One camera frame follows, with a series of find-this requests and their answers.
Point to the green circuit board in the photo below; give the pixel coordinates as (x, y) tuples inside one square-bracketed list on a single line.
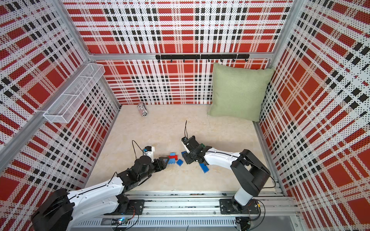
[(118, 222)]

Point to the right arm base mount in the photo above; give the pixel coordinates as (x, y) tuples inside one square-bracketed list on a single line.
[(231, 206)]

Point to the light blue long lego brick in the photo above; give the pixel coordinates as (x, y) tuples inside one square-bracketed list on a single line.
[(171, 155)]

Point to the metal can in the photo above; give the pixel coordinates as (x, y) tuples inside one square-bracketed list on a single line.
[(142, 109)]

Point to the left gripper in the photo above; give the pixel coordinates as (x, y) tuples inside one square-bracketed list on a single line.
[(158, 161)]

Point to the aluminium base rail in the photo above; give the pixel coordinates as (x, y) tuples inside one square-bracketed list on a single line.
[(184, 211)]

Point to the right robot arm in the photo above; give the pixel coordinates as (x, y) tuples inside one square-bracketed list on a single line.
[(250, 172)]

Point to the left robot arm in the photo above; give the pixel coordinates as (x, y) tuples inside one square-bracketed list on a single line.
[(64, 209)]

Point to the red lego brick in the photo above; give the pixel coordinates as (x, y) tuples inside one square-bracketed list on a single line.
[(173, 158)]

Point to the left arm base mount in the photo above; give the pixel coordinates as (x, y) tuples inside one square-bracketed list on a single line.
[(129, 208)]

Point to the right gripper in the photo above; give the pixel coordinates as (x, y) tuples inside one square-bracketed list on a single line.
[(187, 160)]

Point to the black hook rail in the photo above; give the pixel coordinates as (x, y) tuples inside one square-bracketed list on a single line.
[(172, 57)]

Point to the green pillow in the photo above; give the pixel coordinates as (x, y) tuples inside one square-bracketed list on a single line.
[(239, 92)]

